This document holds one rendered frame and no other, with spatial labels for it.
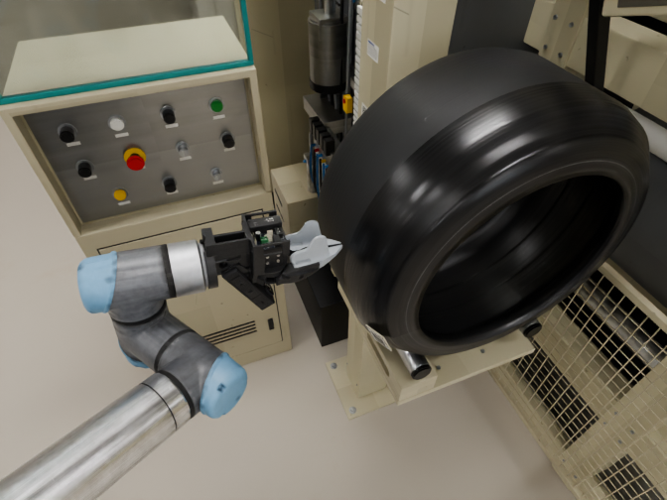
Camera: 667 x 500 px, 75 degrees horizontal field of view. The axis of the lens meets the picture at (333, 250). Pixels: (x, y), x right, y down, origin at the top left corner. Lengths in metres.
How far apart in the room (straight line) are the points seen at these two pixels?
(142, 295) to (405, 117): 0.44
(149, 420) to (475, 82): 0.61
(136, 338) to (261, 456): 1.23
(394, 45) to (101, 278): 0.61
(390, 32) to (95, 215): 0.92
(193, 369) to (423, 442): 1.37
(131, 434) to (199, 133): 0.85
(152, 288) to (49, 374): 1.71
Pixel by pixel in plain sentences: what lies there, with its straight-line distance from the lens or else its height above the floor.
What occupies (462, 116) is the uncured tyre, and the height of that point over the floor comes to 1.42.
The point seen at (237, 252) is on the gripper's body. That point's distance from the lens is 0.61.
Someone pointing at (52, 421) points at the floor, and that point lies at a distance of 2.17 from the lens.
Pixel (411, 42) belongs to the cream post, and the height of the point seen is 1.41.
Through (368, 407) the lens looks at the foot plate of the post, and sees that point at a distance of 1.88.
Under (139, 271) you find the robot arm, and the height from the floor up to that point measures 1.30.
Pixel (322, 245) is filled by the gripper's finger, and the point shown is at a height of 1.26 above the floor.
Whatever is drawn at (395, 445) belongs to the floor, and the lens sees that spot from 1.84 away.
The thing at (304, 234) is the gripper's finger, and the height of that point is 1.25.
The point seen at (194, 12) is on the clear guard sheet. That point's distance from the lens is 1.11.
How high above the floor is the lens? 1.72
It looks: 46 degrees down
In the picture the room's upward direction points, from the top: straight up
